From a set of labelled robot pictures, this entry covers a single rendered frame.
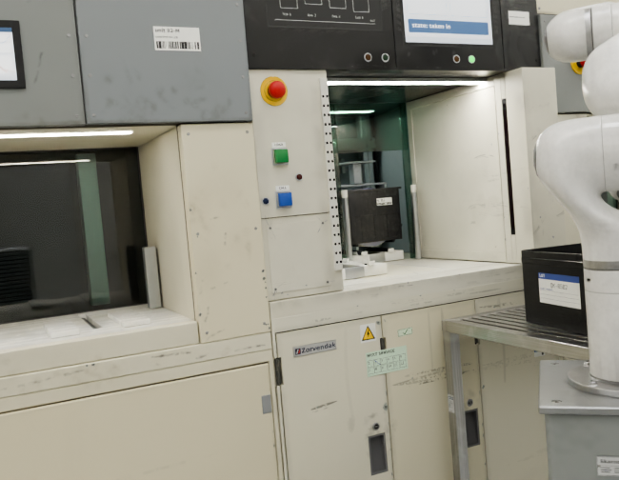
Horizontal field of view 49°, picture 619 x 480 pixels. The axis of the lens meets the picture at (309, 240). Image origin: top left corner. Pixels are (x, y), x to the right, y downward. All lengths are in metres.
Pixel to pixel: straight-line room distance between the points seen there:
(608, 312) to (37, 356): 1.05
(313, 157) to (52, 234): 0.72
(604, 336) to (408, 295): 0.70
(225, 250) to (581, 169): 0.78
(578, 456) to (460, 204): 1.19
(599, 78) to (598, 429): 0.58
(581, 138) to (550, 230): 0.88
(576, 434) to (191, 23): 1.10
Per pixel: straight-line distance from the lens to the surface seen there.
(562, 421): 1.10
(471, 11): 1.95
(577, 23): 1.46
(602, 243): 1.13
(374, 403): 1.74
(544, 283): 1.63
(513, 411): 2.02
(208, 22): 1.57
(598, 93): 1.27
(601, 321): 1.15
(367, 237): 2.28
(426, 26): 1.84
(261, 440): 1.62
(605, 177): 1.13
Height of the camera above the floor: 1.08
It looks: 3 degrees down
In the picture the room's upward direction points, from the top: 5 degrees counter-clockwise
